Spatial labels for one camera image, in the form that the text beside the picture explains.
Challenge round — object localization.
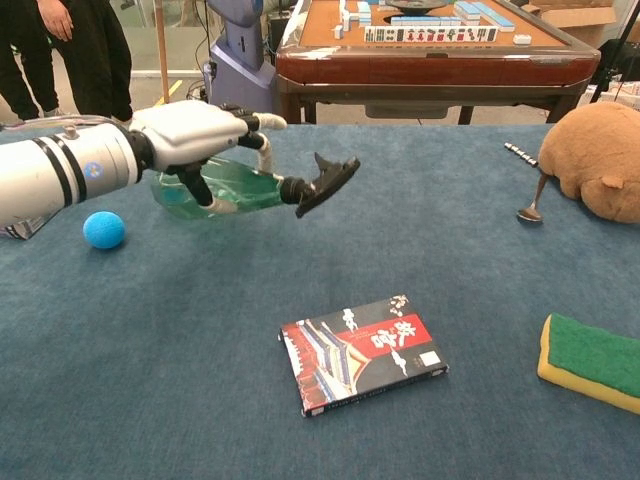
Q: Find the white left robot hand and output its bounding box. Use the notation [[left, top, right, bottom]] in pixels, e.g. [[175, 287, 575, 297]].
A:
[[128, 99, 289, 215]]

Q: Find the bystander bare hand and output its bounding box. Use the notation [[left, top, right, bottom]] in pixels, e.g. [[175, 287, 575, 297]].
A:
[[37, 0, 75, 42]]

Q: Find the green transparent spray bottle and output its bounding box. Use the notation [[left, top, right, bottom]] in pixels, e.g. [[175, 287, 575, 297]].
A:
[[151, 152, 361, 220]]

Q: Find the lilac robot base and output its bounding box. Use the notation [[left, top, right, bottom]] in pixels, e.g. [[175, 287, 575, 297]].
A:
[[202, 0, 281, 119]]

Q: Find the person in black trousers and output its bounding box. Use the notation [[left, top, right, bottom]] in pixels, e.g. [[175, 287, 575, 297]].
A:
[[0, 0, 135, 123]]

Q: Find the wooden pole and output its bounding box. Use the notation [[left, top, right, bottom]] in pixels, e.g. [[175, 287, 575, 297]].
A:
[[154, 0, 171, 105]]

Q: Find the blue felt ball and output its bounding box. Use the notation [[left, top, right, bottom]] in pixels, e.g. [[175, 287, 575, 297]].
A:
[[82, 210, 127, 251]]

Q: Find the small black white carton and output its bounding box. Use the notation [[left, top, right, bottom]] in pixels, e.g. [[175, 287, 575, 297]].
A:
[[0, 209, 61, 241]]

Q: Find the wooden mahjong table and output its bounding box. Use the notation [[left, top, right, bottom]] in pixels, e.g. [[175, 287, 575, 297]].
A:
[[274, 0, 602, 125]]

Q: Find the row of face-up mahjong tiles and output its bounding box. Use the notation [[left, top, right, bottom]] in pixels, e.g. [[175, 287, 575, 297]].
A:
[[363, 25, 500, 44]]

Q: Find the red black printed book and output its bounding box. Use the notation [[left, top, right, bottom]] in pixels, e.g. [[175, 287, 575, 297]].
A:
[[278, 293, 450, 419]]

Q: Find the metal spoon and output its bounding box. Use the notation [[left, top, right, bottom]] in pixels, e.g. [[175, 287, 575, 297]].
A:
[[516, 172, 550, 224]]

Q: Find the brown plush toy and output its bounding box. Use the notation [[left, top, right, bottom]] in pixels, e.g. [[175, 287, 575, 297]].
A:
[[537, 101, 640, 225]]

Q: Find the cardboard box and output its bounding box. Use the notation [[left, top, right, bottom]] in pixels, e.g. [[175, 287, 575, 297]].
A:
[[522, 0, 621, 49]]

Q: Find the black tripod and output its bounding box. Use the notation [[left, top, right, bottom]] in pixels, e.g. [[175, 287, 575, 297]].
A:
[[589, 0, 640, 104]]

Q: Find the green yellow scouring sponge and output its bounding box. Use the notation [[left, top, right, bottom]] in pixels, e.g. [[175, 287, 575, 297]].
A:
[[536, 312, 640, 415]]

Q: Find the floor cable bundle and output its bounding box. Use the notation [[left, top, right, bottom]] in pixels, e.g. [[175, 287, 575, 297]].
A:
[[184, 79, 211, 104]]

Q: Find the silver metal link chain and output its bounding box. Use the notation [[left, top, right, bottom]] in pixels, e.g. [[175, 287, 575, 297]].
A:
[[503, 141, 540, 168]]

